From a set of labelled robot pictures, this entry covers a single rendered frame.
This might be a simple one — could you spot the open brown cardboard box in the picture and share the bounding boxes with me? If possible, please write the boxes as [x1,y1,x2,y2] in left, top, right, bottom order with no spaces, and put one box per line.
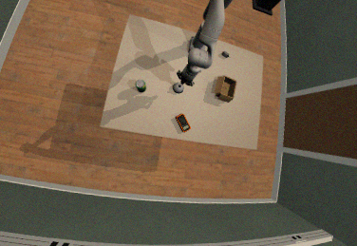
[215,76,237,103]

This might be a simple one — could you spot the green and yellow drink can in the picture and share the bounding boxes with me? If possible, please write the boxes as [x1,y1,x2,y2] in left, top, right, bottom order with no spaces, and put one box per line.
[136,80,146,92]

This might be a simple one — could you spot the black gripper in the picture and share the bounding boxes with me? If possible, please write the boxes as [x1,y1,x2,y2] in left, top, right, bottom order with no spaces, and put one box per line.
[177,70,194,86]

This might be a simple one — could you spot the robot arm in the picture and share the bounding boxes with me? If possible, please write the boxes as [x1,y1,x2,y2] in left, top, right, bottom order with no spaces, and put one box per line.
[182,0,233,81]

